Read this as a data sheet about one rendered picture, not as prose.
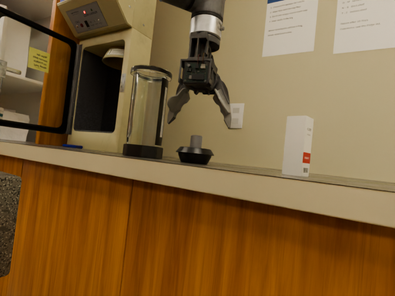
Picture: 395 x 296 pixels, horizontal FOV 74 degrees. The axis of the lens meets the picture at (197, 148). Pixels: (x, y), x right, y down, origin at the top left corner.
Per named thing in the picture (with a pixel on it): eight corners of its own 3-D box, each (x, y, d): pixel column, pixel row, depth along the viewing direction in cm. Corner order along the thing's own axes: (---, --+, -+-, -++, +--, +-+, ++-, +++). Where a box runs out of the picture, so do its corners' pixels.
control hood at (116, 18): (79, 39, 114) (81, 17, 115) (132, 26, 97) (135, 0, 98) (53, 27, 105) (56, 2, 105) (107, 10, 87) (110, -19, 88)
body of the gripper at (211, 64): (176, 85, 57) (182, 31, 58) (188, 95, 65) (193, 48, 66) (210, 86, 55) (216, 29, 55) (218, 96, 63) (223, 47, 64)
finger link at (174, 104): (151, 112, 60) (177, 80, 59) (162, 117, 66) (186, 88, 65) (160, 121, 59) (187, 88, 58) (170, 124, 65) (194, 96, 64)
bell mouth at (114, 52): (124, 73, 125) (126, 61, 125) (152, 70, 116) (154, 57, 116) (92, 59, 110) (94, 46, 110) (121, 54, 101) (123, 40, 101)
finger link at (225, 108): (224, 125, 55) (203, 89, 57) (228, 128, 61) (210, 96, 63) (237, 117, 55) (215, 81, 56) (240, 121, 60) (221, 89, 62)
